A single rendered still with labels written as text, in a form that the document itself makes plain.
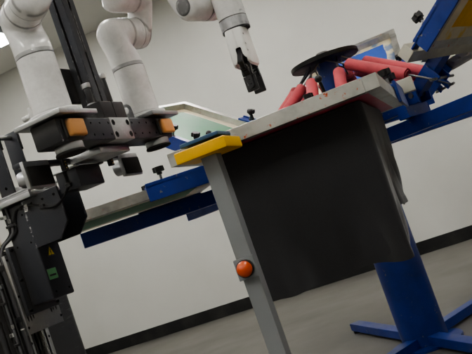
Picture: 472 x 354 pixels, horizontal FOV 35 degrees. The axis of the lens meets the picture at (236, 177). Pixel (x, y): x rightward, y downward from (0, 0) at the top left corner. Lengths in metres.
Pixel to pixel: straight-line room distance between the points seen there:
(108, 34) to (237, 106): 4.70
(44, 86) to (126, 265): 5.61
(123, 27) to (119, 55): 0.09
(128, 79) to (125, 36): 0.13
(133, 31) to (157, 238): 5.04
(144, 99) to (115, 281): 5.34
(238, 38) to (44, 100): 0.50
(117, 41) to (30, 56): 0.44
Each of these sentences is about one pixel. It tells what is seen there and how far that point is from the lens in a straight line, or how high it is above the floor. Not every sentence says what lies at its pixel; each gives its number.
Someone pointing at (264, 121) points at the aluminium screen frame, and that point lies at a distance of 1.91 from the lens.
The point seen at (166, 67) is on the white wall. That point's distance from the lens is 7.13.
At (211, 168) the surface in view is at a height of 0.89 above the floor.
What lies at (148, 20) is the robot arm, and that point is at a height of 1.42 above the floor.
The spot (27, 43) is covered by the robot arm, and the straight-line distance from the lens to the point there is 1.86.
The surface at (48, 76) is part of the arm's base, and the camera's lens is 1.83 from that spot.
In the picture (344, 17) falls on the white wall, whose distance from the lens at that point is 6.74.
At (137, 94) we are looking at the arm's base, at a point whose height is 1.20.
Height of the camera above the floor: 0.75
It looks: 4 degrees up
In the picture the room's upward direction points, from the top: 19 degrees counter-clockwise
